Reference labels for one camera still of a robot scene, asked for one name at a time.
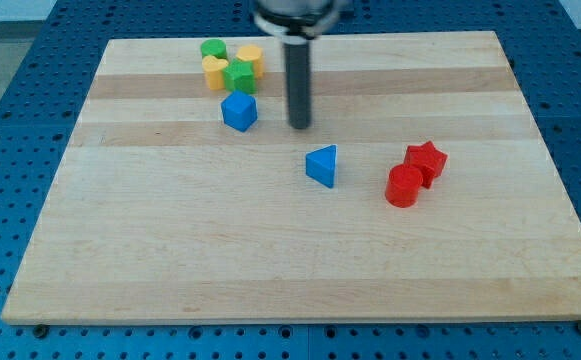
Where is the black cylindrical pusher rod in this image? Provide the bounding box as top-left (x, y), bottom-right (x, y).
top-left (283, 33), bottom-right (312, 130)

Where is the yellow cylinder block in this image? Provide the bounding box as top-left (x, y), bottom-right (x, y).
top-left (236, 44), bottom-right (265, 79)

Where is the green star block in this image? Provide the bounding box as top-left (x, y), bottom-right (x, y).
top-left (222, 59), bottom-right (257, 94)

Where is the blue cube block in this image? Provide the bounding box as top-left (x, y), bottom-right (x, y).
top-left (221, 90), bottom-right (258, 132)

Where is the yellow heart block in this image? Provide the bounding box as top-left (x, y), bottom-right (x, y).
top-left (202, 55), bottom-right (229, 90)

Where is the green cylinder block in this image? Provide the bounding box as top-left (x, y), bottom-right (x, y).
top-left (200, 38), bottom-right (228, 60)

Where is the blue triangle block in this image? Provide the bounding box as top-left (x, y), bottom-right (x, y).
top-left (305, 144), bottom-right (337, 188)

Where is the red star block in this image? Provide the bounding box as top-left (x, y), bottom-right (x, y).
top-left (404, 141), bottom-right (448, 189)

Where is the red cylinder block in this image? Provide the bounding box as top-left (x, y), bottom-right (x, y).
top-left (384, 164), bottom-right (423, 208)

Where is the wooden board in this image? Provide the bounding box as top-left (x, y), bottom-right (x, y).
top-left (2, 31), bottom-right (581, 325)

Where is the blue perforated table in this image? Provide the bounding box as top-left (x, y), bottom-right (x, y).
top-left (0, 0), bottom-right (581, 359)

